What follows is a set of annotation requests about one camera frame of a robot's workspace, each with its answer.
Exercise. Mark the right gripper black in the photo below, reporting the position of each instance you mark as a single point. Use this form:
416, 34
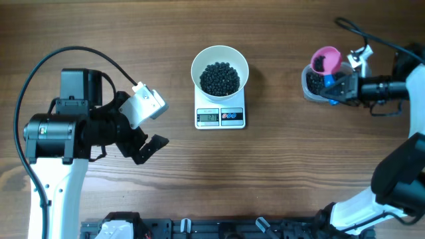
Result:
350, 91

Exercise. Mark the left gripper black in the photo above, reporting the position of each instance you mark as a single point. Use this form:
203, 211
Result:
149, 149

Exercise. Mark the pink scoop blue handle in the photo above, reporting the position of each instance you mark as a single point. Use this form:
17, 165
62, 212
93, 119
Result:
332, 62

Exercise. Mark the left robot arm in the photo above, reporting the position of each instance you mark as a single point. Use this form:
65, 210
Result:
59, 143

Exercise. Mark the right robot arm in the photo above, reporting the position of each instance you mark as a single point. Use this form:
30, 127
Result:
397, 185

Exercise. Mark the beans in pink scoop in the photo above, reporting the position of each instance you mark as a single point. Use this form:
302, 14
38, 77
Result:
318, 63

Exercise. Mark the white digital kitchen scale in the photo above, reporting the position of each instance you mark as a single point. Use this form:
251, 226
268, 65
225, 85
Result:
226, 114

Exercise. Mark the black beans in bowl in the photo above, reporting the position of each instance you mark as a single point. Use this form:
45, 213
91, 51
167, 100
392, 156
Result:
219, 79

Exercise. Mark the white bowl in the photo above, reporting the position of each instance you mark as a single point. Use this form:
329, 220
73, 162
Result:
220, 53

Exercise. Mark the clear plastic container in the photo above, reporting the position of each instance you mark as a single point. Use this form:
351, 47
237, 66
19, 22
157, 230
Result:
345, 68

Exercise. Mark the black beans in container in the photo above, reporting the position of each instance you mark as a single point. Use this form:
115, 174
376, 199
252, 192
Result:
315, 82

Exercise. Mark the black aluminium base frame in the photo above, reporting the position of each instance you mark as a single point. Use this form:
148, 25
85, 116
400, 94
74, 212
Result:
131, 225

